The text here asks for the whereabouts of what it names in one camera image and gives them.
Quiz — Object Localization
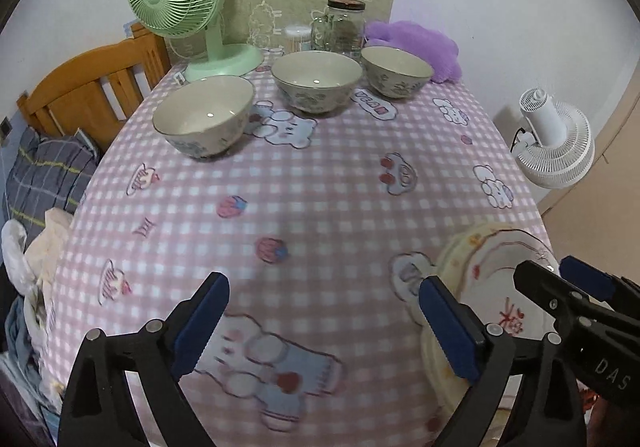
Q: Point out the blue clothes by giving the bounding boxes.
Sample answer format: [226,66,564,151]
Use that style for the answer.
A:
[5,297,47,378]

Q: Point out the white plate red print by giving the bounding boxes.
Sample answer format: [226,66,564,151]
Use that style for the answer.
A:
[467,227,561,343]

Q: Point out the grey-green floral ceramic bowl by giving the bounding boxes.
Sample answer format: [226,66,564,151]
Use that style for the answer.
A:
[152,76,256,158]
[271,51,363,114]
[361,45,435,100]

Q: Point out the black fan cable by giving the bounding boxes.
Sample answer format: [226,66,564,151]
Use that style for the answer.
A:
[509,127,532,154]

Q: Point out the beige cloth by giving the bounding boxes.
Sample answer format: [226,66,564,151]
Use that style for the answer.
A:
[25,208,71,278]

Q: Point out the pink checked tablecloth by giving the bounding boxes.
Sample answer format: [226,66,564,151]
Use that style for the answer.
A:
[42,44,561,447]

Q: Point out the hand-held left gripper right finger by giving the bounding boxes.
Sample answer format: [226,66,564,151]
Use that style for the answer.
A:
[419,275,586,447]

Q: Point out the white fan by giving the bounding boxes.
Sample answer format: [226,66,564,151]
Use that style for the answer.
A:
[510,88,596,190]

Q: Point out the large yellow floral plate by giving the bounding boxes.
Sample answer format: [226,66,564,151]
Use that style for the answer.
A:
[419,222,561,428]

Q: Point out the glass jar dark lid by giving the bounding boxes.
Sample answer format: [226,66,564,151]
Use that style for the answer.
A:
[311,0,367,58]

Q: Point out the cotton swab container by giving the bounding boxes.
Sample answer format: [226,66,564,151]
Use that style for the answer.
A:
[283,24,312,52]

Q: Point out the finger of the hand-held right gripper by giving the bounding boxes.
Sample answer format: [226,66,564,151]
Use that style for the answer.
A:
[559,255,640,308]
[514,260,591,323]

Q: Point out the scalloped yellow floral plate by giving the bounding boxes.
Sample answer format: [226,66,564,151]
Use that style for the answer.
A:
[434,223,556,353]

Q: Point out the purple plush toy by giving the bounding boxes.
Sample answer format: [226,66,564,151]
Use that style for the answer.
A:
[364,19,461,84]

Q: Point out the grey-blue plaid pillow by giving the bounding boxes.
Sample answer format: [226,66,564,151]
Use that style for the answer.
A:
[5,127,101,238]

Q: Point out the wooden bed headboard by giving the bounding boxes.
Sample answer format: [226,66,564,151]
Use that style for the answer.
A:
[16,22,173,152]

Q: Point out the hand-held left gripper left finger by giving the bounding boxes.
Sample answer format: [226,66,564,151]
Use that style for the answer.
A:
[57,272,231,447]

